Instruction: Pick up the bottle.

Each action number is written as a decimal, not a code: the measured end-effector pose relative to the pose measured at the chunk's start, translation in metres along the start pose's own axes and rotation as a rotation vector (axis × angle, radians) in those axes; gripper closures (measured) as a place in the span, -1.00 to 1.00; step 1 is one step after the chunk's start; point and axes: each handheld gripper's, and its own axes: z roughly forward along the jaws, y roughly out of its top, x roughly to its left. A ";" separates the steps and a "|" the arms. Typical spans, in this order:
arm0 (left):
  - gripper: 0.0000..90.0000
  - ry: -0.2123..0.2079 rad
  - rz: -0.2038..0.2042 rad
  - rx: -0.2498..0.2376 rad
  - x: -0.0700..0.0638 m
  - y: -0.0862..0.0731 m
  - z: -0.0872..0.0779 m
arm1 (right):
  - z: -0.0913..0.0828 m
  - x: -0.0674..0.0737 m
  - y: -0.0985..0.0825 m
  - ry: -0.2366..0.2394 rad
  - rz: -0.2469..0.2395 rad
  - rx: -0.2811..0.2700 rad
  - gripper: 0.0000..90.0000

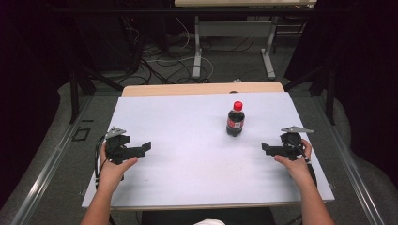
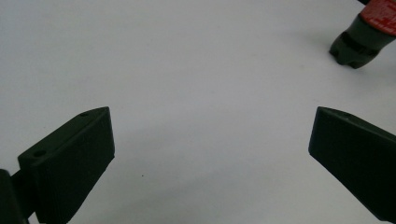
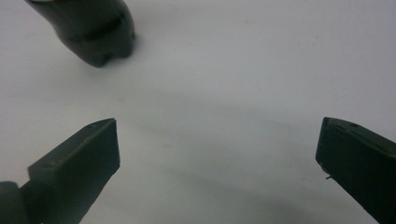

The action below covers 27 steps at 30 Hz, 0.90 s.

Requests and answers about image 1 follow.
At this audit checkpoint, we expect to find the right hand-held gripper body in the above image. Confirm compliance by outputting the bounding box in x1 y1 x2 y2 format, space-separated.
274 126 314 161

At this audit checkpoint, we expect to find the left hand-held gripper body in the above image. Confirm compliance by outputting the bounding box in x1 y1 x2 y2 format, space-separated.
104 126 139 166

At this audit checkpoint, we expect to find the dark soda bottle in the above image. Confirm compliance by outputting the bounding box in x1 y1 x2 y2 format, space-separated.
225 109 246 138

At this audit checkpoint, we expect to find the person's right hand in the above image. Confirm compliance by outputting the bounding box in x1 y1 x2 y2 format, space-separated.
273 139 314 186

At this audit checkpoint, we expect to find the person's left hand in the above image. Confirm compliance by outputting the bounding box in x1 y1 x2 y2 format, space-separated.
97 144 139 190

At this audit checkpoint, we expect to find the white board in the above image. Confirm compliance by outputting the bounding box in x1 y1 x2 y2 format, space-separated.
82 91 335 209

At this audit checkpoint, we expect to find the black metal stand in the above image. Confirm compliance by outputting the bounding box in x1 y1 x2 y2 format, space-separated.
69 65 125 125
283 62 338 127

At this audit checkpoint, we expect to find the wooden table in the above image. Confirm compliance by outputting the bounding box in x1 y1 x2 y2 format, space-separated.
82 82 328 212

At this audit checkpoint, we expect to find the person's dark clothing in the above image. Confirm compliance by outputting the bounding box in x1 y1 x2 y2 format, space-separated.
140 207 277 225

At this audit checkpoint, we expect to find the white cloth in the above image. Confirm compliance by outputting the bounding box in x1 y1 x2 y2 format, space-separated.
192 218 227 225

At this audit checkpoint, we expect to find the white-legged desk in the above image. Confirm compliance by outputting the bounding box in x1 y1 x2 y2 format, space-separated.
174 0 318 81

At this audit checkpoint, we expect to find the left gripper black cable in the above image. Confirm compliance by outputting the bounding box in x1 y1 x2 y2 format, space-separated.
93 134 109 189

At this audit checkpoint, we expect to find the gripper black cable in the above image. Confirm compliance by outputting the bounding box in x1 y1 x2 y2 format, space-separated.
290 139 318 189
93 134 109 189

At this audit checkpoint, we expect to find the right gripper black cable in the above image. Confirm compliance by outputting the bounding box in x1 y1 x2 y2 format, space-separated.
290 139 318 189

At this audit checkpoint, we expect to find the black floor socket frame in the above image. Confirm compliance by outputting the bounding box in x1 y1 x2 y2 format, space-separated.
71 127 92 143

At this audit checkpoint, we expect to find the aluminium floor rail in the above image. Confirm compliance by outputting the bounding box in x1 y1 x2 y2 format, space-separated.
312 95 387 225
8 95 96 225

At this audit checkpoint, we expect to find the tangle of floor cables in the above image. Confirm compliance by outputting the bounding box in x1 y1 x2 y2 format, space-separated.
118 15 256 86

